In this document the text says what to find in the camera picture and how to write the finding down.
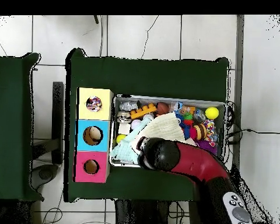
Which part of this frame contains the mint green waffle cloth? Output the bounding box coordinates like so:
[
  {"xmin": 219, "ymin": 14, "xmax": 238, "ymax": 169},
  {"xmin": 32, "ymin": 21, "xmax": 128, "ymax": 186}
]
[{"xmin": 109, "ymin": 114, "xmax": 155, "ymax": 165}]

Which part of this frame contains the cream waffle cloth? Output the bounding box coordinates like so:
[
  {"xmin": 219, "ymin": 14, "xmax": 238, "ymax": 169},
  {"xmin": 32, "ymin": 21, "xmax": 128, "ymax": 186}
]
[{"xmin": 136, "ymin": 113, "xmax": 187, "ymax": 144}]

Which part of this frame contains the white multicolour polka dot cloth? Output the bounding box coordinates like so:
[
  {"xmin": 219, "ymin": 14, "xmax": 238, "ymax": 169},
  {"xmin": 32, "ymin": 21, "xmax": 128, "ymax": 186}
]
[{"xmin": 86, "ymin": 96, "xmax": 103, "ymax": 113}]

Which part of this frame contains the colourful knotted rope toy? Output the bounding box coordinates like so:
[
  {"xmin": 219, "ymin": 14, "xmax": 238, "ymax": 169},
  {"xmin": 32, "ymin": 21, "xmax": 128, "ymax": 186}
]
[{"xmin": 202, "ymin": 119, "xmax": 219, "ymax": 148}]

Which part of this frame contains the wooden box with three holes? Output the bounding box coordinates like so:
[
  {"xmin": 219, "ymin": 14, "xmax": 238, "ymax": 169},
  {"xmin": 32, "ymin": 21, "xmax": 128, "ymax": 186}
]
[{"xmin": 72, "ymin": 86, "xmax": 114, "ymax": 184}]

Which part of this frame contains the crushed drink can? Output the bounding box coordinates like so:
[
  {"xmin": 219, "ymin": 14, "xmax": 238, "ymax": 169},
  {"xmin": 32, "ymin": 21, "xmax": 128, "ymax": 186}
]
[{"xmin": 116, "ymin": 110, "xmax": 132, "ymax": 124}]

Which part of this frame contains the orange plastic building block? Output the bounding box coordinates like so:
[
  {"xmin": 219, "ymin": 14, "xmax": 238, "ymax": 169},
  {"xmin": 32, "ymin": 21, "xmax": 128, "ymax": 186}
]
[{"xmin": 129, "ymin": 103, "xmax": 158, "ymax": 120}]

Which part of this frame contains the brown toy basketball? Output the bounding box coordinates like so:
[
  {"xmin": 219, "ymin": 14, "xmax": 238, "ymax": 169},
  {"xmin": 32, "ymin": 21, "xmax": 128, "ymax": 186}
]
[{"xmin": 156, "ymin": 101, "xmax": 170, "ymax": 116}]

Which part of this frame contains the toy hamburger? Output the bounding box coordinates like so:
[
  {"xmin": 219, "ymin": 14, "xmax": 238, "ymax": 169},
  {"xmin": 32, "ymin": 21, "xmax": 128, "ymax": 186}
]
[{"xmin": 192, "ymin": 123, "xmax": 208, "ymax": 141}]

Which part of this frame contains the dark green table cloth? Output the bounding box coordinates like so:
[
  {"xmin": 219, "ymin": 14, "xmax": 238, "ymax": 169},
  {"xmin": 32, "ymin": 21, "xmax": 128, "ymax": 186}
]
[
  {"xmin": 64, "ymin": 47, "xmax": 230, "ymax": 202},
  {"xmin": 0, "ymin": 52, "xmax": 44, "ymax": 202}
]

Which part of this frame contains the dark grey floor base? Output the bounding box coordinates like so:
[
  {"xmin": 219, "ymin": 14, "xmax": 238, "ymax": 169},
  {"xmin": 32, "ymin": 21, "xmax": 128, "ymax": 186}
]
[{"xmin": 29, "ymin": 163, "xmax": 60, "ymax": 190}]

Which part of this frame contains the black upright panel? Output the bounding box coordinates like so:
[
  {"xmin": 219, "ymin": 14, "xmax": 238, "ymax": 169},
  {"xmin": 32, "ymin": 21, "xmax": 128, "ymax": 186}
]
[{"xmin": 51, "ymin": 81, "xmax": 64, "ymax": 165}]

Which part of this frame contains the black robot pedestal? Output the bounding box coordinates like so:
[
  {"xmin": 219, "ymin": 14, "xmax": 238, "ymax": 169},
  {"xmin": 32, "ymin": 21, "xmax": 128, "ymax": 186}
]
[{"xmin": 114, "ymin": 198, "xmax": 191, "ymax": 224}]

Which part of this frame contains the silver wire mesh bin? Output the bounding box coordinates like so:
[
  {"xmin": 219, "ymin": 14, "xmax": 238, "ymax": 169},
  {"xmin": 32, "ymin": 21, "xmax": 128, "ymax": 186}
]
[{"xmin": 108, "ymin": 93, "xmax": 227, "ymax": 173}]

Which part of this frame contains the black floor cable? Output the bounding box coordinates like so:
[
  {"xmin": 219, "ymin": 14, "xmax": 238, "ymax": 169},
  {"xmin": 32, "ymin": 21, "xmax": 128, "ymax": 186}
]
[{"xmin": 226, "ymin": 128, "xmax": 280, "ymax": 137}]

